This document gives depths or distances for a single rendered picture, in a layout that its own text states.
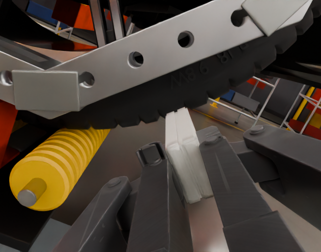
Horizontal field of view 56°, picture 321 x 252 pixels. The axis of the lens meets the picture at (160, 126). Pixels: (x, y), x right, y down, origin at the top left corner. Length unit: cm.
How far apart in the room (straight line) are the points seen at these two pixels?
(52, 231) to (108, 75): 52
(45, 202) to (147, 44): 18
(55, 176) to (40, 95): 8
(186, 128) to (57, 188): 19
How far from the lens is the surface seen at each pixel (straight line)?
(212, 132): 16
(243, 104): 422
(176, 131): 15
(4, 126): 35
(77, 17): 221
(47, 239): 71
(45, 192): 32
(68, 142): 35
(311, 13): 37
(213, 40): 26
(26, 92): 28
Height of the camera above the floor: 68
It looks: 15 degrees down
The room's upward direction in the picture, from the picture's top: 24 degrees clockwise
